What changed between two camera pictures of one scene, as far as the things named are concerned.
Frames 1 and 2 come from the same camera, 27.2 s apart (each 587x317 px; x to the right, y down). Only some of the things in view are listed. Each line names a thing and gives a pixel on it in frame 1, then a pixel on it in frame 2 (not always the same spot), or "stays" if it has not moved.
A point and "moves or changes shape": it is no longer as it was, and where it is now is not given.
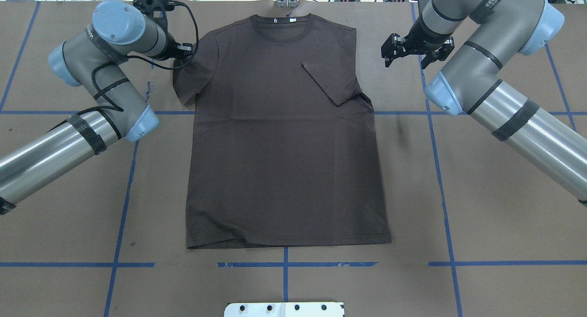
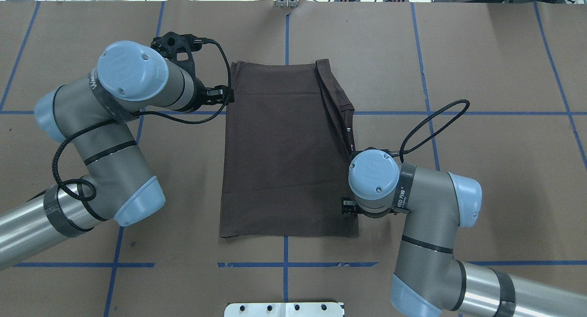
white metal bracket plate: (312, 309) stays
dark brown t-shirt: (284, 148) moves or changes shape
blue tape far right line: (567, 109) stays
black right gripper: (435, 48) -> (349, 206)
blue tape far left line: (37, 4) stays
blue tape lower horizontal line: (37, 264) stays
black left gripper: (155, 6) -> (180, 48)
